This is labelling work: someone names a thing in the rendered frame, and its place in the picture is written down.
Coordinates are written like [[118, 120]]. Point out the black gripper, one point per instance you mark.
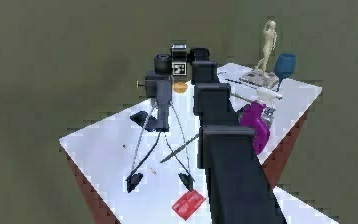
[[163, 93]]

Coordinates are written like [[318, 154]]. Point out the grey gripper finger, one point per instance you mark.
[[187, 181], [134, 181]]

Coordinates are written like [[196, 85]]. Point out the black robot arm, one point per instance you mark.
[[233, 173]]

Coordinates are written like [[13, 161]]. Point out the red flat cellphone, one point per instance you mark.
[[188, 204]]

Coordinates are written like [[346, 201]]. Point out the orange round food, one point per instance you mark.
[[180, 87]]

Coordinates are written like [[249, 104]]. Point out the small tan stick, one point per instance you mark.
[[152, 171]]

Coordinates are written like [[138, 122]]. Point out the grey pencil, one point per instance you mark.
[[178, 149]]

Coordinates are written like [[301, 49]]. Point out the white table red-brown sides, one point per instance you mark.
[[100, 146]]

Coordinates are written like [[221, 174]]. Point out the thin black rod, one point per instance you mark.
[[243, 84]]

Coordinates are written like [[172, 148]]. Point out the purple spray bottle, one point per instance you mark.
[[255, 128]]

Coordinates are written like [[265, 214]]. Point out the beige human statue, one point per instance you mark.
[[269, 46]]

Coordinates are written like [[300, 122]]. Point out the blue wine glass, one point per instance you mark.
[[284, 66]]

